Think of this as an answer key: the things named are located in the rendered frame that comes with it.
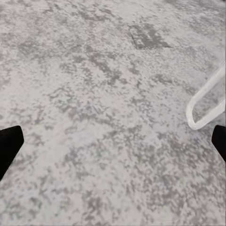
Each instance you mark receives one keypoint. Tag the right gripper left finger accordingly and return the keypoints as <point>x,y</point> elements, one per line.
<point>11,141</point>

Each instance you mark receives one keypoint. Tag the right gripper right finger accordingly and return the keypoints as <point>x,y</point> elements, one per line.
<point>219,140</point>

